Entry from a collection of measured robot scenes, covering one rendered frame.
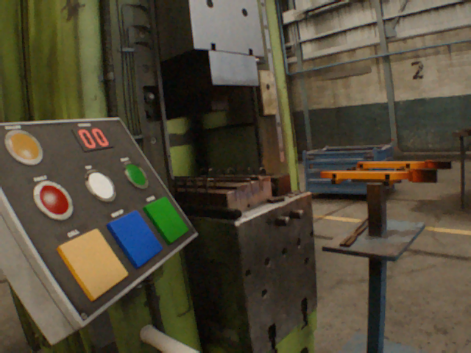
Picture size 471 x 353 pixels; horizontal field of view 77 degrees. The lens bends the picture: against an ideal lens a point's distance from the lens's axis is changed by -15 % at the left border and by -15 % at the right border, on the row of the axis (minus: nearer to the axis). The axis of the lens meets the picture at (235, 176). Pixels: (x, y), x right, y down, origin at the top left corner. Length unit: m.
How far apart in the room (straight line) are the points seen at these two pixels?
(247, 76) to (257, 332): 0.75
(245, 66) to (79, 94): 0.48
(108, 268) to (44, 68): 0.91
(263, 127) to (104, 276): 0.97
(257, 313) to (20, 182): 0.76
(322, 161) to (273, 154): 3.67
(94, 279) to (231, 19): 0.82
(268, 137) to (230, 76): 0.41
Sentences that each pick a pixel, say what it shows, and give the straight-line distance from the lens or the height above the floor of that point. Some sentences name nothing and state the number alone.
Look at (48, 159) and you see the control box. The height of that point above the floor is 1.14.
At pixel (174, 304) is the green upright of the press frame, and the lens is 1.06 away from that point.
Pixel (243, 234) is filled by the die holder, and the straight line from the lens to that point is 0.90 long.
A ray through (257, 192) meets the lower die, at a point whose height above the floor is 0.95.
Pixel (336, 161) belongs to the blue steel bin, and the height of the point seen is 0.56.
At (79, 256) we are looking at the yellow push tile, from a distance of 0.43.
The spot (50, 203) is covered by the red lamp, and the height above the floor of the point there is 1.09.
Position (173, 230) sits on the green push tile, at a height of 0.99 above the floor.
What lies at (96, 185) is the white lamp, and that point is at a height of 1.09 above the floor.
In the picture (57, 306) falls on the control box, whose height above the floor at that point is 0.98.
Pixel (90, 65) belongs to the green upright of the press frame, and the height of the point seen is 1.35.
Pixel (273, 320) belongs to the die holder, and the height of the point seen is 0.57.
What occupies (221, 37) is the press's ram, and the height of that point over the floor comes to 1.41.
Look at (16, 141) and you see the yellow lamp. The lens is 0.49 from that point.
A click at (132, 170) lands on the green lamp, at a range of 0.61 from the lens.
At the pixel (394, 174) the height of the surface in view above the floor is 0.94.
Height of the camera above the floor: 1.15
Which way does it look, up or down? 8 degrees down
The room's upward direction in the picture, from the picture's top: 7 degrees counter-clockwise
